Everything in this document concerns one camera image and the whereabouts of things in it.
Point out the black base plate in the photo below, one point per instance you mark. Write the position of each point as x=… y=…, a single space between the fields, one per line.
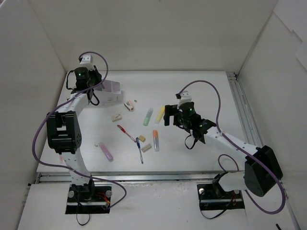
x=96 y=202
x=210 y=201

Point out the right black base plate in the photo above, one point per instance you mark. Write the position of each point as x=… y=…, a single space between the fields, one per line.
x=210 y=201

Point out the yellow highlighter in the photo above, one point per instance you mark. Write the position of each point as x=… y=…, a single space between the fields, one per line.
x=160 y=115

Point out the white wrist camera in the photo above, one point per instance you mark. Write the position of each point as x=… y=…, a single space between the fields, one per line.
x=87 y=62
x=183 y=97

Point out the yellow eraser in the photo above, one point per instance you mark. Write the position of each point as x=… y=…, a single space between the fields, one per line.
x=142 y=138

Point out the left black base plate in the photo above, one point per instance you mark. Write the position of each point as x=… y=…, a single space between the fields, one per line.
x=96 y=202

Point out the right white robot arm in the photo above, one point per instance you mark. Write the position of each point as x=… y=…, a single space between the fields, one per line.
x=261 y=168

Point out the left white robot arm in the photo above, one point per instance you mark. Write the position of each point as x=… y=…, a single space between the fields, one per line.
x=64 y=133

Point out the pink highlighter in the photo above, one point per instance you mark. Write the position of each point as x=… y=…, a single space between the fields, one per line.
x=106 y=152

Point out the beige eraser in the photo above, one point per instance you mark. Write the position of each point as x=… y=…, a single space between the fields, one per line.
x=146 y=148

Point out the aluminium table rail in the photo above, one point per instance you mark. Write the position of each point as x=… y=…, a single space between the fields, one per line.
x=45 y=177

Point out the orange translucent highlighter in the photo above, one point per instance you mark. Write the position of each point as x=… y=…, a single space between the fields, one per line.
x=156 y=141

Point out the red ballpoint pen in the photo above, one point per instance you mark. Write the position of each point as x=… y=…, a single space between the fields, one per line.
x=125 y=132

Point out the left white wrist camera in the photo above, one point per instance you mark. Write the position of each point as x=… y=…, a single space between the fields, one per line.
x=87 y=62

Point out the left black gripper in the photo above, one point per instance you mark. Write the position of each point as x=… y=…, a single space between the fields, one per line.
x=96 y=76

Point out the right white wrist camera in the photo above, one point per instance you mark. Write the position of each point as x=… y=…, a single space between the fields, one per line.
x=183 y=97

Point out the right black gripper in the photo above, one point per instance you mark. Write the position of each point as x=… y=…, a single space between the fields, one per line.
x=175 y=116

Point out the white desk organizer container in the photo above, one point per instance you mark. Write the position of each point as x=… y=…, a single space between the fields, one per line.
x=109 y=92

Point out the green highlighter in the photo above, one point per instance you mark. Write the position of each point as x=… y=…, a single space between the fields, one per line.
x=148 y=116

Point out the blue ballpoint pen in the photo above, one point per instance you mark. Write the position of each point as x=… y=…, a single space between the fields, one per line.
x=139 y=148

